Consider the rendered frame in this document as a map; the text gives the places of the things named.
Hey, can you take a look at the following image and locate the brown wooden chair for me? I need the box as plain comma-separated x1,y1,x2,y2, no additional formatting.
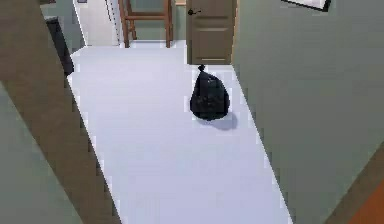
118,0,174,49

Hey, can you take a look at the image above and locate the black rubbish bag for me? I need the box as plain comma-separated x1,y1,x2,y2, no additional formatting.
189,64,231,122

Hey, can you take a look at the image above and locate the brown door frame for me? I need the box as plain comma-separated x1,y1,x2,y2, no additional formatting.
0,0,123,224

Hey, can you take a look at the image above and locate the black bin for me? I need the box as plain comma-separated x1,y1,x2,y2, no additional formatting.
44,15,75,77

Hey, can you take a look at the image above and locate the black framed picture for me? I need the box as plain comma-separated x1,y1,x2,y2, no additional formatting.
280,0,333,13

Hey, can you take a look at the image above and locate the white cabinet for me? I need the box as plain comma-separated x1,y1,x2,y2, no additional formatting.
72,0,123,47

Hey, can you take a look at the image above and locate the brown room door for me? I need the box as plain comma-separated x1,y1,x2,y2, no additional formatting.
185,0,238,66

